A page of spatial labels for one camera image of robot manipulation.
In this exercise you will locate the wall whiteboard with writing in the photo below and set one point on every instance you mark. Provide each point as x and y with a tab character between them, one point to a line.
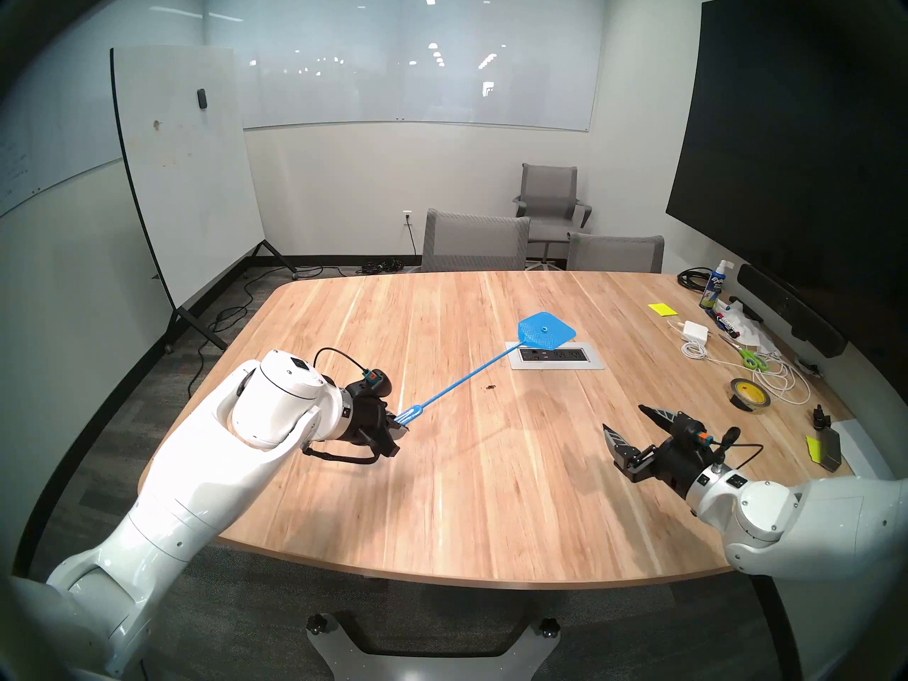
42	154

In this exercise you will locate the large glass wall board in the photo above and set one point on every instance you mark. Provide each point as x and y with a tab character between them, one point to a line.
425	84

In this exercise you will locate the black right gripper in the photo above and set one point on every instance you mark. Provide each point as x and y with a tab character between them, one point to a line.
674	460

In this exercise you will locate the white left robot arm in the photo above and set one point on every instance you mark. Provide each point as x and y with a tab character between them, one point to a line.
198	488

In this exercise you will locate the whiteboard cleaner spray bottle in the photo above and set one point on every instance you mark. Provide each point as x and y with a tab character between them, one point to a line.
713	288

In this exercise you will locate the grey mesh office chair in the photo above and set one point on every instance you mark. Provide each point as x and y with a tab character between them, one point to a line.
616	254
475	241

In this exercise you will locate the black video sound bar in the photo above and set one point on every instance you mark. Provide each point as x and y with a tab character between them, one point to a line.
791	309

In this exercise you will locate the black base knob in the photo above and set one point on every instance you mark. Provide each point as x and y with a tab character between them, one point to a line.
317	623
548	626

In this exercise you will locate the mobile whiteboard on black stand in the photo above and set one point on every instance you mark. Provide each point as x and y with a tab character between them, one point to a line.
184	190

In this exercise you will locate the white power adapter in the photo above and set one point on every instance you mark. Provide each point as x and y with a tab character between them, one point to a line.
696	331

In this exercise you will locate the silver table power outlet panel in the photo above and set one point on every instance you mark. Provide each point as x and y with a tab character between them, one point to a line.
567	357

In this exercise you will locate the grey office chair with armrests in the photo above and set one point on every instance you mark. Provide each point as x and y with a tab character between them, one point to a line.
550	197

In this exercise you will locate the black flat device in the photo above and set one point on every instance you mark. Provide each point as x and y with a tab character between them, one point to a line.
830	449

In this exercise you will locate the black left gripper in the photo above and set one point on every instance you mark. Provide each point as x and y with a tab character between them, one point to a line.
365	417

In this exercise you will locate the whiteboard marker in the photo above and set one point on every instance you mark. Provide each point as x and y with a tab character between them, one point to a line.
725	323

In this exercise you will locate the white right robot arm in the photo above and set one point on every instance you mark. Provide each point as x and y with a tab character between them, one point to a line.
816	523

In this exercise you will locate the large black wall screen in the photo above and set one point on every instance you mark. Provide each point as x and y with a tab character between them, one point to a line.
780	154

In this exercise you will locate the black and yellow tape roll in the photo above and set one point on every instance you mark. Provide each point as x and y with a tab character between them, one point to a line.
741	401

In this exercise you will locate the blue plastic fly swatter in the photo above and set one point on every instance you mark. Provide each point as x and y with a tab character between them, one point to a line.
546	330

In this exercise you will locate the yellow-green sticky note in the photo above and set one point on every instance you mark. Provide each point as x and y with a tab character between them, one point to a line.
813	449

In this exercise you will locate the yellow sticky note pad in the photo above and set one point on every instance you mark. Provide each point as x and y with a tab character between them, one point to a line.
662	308

